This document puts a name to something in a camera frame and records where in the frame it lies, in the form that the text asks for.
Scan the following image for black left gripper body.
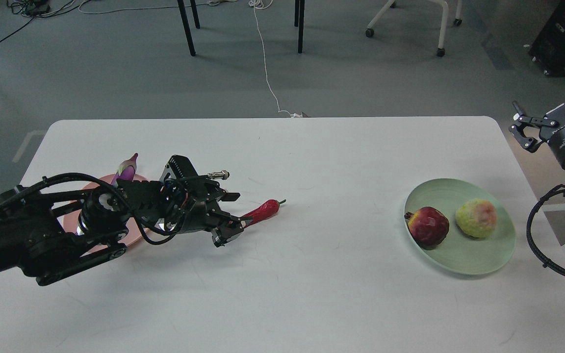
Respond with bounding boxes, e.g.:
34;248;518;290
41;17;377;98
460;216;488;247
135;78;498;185
159;155;230;234

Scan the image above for red chili pepper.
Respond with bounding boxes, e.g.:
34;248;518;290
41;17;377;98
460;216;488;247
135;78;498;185
243;199;286;227

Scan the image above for purple eggplant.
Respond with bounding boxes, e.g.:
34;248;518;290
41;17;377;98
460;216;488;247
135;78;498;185
110;153;138;187

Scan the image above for green yellow guava fruit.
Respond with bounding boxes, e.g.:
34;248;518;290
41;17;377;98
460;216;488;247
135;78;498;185
455;198;497;238

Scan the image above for red pomegranate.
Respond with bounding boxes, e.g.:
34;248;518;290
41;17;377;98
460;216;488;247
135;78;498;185
404;206;450;249

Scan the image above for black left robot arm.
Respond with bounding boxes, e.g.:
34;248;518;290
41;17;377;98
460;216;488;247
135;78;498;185
0;155;253;286

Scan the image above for pink plate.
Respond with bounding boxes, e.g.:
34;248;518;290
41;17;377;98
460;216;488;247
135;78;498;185
61;194;143;247

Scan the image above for light green plate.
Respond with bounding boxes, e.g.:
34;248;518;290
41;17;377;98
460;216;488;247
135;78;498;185
404;178;516;276

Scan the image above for black table legs left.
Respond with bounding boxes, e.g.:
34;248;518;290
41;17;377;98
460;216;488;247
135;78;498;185
177;0;201;57

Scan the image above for black table legs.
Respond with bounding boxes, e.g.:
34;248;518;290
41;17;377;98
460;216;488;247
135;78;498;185
177;0;201;57
294;0;305;54

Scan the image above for white wheeled chair base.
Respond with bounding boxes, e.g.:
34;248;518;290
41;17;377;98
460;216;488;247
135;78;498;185
364;0;464;58

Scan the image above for black table legs right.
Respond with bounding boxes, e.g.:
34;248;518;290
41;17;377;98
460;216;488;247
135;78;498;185
294;0;305;54

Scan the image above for white cable on floor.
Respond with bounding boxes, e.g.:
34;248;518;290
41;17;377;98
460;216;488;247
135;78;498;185
248;0;305;118

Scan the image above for black cables on floor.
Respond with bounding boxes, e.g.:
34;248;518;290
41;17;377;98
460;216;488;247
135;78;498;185
0;0;224;55

